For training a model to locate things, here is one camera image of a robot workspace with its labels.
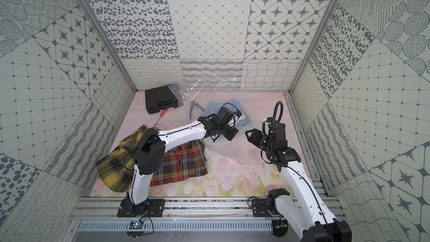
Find clear plastic vacuum bag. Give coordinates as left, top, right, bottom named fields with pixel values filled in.
left=167, top=70, right=280, bottom=165

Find light blue shirt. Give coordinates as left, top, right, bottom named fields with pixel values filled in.
left=202, top=99, right=253, bottom=127

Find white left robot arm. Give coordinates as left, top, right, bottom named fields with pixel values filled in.
left=128, top=118, right=239, bottom=206

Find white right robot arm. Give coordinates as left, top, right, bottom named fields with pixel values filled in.
left=245, top=129, right=352, bottom=242

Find red plaid folded shirt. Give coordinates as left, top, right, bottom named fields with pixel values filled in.
left=150, top=140, right=208, bottom=187

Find yellow plaid shirt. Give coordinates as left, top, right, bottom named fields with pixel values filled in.
left=96, top=125, right=149, bottom=192

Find black plastic tool case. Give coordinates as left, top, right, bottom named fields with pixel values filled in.
left=144, top=84, right=183, bottom=114

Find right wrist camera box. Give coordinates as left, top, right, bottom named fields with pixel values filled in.
left=262, top=117, right=286, bottom=136

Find blue handled pliers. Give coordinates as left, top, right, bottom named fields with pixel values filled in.
left=189, top=100, right=206, bottom=120

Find orange handled screwdriver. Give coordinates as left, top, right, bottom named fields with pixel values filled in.
left=155, top=108, right=168, bottom=125

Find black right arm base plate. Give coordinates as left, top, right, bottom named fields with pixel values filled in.
left=247, top=197, right=279, bottom=217

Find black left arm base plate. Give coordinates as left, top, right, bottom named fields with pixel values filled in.
left=117, top=197, right=165, bottom=217

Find aluminium mounting rail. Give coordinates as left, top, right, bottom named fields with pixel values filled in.
left=68, top=196, right=347, bottom=222

